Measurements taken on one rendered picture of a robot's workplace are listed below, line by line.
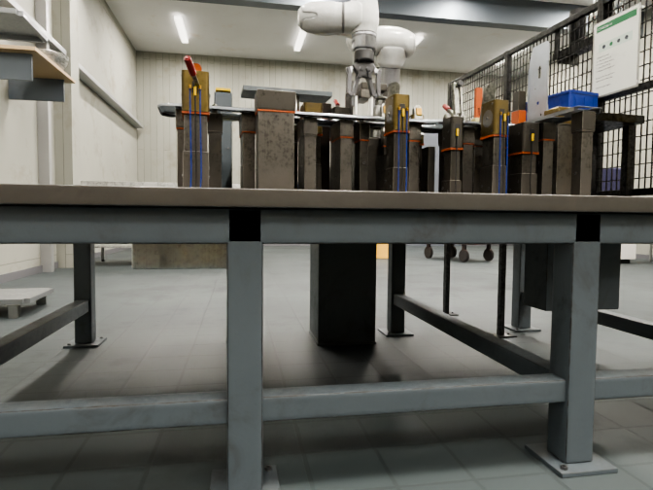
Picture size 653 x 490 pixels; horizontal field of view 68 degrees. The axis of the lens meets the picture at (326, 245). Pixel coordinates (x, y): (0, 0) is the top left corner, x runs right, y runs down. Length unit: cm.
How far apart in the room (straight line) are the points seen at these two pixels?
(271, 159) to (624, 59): 145
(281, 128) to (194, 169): 29
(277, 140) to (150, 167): 1020
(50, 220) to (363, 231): 67
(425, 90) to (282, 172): 1128
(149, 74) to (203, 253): 1079
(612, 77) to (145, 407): 203
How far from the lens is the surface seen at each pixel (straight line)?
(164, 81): 1196
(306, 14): 189
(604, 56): 237
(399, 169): 162
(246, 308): 109
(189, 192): 104
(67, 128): 692
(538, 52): 223
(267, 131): 153
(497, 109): 178
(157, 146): 1169
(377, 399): 121
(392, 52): 243
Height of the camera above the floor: 64
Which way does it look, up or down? 3 degrees down
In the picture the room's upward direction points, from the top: 1 degrees clockwise
